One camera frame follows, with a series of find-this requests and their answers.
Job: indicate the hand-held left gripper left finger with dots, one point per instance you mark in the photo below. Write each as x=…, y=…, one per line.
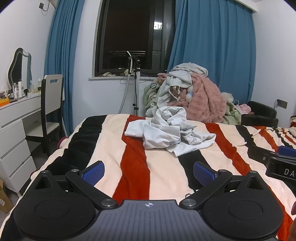
x=93, y=173

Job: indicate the narrow blue curtain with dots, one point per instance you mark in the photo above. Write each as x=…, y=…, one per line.
x=62, y=58

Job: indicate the white dressing table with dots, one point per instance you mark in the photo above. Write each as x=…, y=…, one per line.
x=13, y=139

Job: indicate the black armchair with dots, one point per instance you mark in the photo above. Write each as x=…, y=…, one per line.
x=261, y=113

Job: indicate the row of cosmetic bottles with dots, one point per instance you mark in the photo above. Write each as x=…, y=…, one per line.
x=23, y=90

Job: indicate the light grey garment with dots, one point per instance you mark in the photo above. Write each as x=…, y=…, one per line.
x=178, y=80

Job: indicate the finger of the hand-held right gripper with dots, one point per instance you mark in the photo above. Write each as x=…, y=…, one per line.
x=262, y=154

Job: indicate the cardboard box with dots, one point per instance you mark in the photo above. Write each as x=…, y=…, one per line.
x=4, y=199

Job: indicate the pale green blanket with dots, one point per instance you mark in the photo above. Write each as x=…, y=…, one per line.
x=231, y=111

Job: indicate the beige garment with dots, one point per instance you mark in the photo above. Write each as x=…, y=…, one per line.
x=192, y=67

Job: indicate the brown plaid garment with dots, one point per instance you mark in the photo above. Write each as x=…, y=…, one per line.
x=175, y=90

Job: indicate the light blue cloth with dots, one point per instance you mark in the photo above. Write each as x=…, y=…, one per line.
x=189, y=94

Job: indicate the orange tray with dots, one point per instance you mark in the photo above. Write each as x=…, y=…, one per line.
x=3, y=101

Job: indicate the wide blue curtain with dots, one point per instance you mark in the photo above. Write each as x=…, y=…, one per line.
x=212, y=41

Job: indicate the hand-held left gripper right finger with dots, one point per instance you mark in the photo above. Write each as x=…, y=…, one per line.
x=203, y=173

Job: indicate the white tripod stand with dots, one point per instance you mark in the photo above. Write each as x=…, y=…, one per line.
x=137, y=92

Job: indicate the dark window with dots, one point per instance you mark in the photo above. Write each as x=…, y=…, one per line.
x=124, y=34

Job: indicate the white black chair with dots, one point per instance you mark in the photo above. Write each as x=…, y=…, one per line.
x=52, y=97

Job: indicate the pink clothing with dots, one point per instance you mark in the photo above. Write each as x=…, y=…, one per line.
x=245, y=108

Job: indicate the wavy black framed mirror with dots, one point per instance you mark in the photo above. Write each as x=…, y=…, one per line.
x=18, y=67

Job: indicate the green printed blanket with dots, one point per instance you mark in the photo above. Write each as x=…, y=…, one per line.
x=150, y=92

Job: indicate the white garment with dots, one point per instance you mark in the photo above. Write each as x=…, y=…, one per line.
x=161, y=132

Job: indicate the black wall socket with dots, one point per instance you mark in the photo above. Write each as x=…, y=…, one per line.
x=282, y=103

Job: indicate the dark red object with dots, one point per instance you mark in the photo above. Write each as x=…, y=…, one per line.
x=62, y=141

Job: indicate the striped red black cream blanket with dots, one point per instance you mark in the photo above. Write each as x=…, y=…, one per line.
x=143, y=166

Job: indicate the pink fluffy blanket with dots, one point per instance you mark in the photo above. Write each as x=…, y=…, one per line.
x=208, y=97

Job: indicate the small beige cloth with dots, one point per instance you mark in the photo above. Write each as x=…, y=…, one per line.
x=107, y=74

